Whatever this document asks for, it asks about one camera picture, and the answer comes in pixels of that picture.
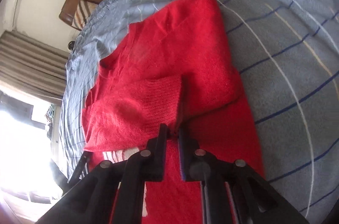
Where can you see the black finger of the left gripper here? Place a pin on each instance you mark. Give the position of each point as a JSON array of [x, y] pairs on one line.
[[80, 167]]

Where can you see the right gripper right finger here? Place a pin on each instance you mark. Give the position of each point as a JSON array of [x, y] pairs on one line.
[[194, 161]]

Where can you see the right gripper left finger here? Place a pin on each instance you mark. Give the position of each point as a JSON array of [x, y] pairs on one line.
[[149, 164]]

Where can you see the red knit sweater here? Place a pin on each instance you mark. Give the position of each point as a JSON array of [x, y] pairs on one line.
[[173, 68]]

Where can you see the beige curtain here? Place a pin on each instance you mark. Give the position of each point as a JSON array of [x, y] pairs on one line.
[[33, 67]]

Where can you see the small black round device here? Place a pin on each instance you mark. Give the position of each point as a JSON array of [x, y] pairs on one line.
[[71, 45]]

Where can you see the striped pillow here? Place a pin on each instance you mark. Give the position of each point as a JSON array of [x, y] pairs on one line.
[[82, 14]]

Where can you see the blue plaid bed duvet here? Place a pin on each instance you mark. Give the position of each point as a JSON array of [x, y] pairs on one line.
[[287, 54]]

